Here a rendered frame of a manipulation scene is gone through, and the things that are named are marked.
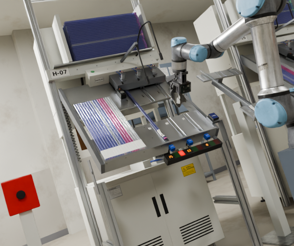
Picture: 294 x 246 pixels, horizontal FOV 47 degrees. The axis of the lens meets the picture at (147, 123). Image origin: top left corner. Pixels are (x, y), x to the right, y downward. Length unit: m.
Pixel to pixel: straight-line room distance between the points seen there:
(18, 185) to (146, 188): 0.73
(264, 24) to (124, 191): 1.18
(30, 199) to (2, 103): 3.23
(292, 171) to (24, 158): 3.77
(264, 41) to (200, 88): 4.93
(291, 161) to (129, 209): 0.95
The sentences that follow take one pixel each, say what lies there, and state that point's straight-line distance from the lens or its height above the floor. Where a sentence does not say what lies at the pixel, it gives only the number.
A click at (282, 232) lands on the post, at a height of 0.04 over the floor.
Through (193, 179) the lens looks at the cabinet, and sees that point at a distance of 2.18.
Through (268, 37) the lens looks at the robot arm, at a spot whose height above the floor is 0.98.
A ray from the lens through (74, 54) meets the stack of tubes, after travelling 2.25.
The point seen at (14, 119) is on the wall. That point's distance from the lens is 4.82.
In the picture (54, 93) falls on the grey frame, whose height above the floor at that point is 1.23.
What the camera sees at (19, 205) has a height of 0.65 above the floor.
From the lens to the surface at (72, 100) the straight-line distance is 2.08.
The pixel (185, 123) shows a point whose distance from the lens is 1.94.
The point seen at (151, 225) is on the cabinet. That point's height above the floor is 0.30.
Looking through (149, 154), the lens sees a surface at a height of 0.70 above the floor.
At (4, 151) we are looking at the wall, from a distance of 4.72.
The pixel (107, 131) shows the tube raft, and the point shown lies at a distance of 1.82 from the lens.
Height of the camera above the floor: 0.71
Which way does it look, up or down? 5 degrees up
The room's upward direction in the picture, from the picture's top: 18 degrees counter-clockwise
